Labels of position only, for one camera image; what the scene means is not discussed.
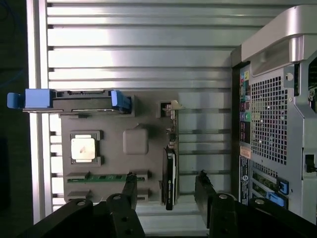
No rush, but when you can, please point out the green RAM stick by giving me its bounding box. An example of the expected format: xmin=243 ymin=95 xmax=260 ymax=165
xmin=66 ymin=173 xmax=147 ymax=183

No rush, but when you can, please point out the blue card retention clip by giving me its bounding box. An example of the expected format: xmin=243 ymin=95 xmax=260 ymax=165
xmin=266 ymin=192 xmax=288 ymax=208
xmin=276 ymin=177 xmax=290 ymax=197

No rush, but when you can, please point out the hard disk with blue caddy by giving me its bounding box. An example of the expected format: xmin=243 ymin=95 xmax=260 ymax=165
xmin=6 ymin=88 xmax=132 ymax=117

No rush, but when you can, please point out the grey parts rack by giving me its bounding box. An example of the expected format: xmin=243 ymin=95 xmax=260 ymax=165
xmin=58 ymin=90 xmax=185 ymax=207

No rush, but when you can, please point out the grey PC case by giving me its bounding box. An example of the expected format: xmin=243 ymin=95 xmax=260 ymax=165
xmin=229 ymin=4 xmax=317 ymax=225

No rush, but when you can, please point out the silver CPU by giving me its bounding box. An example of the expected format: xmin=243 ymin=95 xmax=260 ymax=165
xmin=71 ymin=134 xmax=97 ymax=164

